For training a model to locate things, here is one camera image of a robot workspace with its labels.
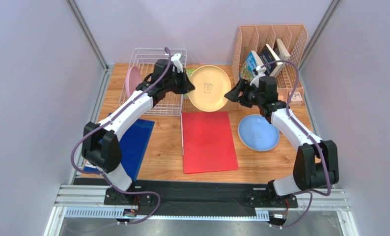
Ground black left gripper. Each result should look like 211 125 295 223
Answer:
164 68 195 94

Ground blue plate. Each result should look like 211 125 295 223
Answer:
238 115 280 152

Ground pink plate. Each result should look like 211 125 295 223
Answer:
125 66 142 97

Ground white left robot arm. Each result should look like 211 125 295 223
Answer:
82 85 181 192

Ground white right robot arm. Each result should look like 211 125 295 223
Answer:
234 76 339 197

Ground green 65-storey treehouse book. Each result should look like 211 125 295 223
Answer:
183 68 196 99

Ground blue 26-storey treehouse book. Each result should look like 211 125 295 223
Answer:
239 50 264 82

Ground navy nineteen eighty-four book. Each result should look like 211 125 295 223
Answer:
259 44 283 78

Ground red folder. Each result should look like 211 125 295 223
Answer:
181 112 239 174

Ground small white box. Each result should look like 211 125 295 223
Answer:
291 92 303 103

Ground white-covered book in organizer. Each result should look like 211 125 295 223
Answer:
274 38 291 60

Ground blue folder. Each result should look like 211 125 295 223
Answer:
83 113 155 182

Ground pink plastic file organizer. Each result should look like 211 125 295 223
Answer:
232 24 308 107

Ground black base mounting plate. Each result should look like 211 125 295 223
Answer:
104 180 298 217

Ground white wire dish rack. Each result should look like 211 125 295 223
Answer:
119 48 188 117

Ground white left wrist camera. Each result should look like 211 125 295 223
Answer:
171 53 184 73

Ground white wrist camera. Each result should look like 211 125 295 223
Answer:
250 66 266 87
171 53 184 73

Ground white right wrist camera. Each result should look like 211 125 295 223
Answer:
250 66 266 87

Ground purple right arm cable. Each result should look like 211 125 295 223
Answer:
257 59 333 229

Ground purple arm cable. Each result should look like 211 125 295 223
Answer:
70 47 173 225
257 59 333 229

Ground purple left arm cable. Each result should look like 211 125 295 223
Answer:
70 47 173 225

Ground aluminium frame rail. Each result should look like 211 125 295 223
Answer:
45 178 358 236

